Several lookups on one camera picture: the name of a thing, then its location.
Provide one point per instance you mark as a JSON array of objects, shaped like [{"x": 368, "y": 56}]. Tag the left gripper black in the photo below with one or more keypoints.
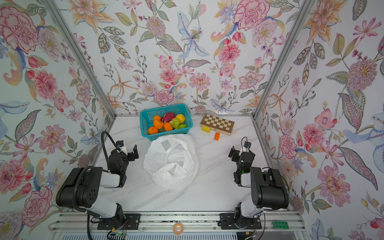
[{"x": 130, "y": 156}]

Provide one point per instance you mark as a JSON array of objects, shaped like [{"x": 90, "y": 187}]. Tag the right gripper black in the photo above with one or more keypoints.
[{"x": 236, "y": 153}]

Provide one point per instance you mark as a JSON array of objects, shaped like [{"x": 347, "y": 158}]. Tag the orange fruit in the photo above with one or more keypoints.
[
  {"x": 157, "y": 118},
  {"x": 158, "y": 124},
  {"x": 153, "y": 130}
]

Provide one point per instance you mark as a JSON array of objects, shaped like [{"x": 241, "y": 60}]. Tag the white translucent plastic bag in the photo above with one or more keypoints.
[{"x": 172, "y": 161}]

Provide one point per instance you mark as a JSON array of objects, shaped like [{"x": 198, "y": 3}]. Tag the pink dragon fruit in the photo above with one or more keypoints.
[{"x": 168, "y": 117}]

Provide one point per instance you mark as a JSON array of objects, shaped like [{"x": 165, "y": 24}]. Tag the green pepper toy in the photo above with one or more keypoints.
[{"x": 175, "y": 122}]

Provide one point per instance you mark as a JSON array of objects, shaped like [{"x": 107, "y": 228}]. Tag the yellow lemon toy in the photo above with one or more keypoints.
[{"x": 181, "y": 118}]

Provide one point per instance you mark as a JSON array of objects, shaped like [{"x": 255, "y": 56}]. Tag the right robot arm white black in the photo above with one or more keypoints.
[{"x": 267, "y": 187}]

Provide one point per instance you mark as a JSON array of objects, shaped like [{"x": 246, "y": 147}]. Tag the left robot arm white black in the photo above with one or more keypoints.
[{"x": 80, "y": 191}]

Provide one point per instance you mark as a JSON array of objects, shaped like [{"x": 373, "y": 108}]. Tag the orange block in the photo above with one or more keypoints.
[{"x": 217, "y": 136}]

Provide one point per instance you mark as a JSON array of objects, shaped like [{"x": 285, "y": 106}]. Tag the wooden chessboard box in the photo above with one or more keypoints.
[{"x": 218, "y": 124}]

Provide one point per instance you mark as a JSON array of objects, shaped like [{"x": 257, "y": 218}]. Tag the teal plastic basket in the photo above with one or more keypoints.
[{"x": 146, "y": 120}]

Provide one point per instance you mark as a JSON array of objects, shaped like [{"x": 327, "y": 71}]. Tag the yellow block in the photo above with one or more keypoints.
[{"x": 206, "y": 129}]

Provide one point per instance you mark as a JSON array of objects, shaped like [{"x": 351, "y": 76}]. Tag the green lego plate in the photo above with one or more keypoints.
[{"x": 281, "y": 225}]

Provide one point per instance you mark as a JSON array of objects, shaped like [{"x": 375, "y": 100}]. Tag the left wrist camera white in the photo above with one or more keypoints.
[{"x": 121, "y": 147}]

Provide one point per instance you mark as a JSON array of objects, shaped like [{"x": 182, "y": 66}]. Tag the aluminium rail base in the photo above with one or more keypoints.
[{"x": 179, "y": 226}]

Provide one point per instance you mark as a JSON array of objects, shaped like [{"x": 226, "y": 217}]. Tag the right aluminium corner post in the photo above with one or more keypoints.
[{"x": 281, "y": 60}]

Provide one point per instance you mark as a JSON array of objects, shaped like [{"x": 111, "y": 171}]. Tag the aluminium corner post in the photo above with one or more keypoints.
[
  {"x": 78, "y": 53},
  {"x": 281, "y": 60}
]

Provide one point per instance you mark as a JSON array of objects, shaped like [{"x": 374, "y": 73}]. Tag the left aluminium corner post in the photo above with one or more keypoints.
[{"x": 78, "y": 53}]

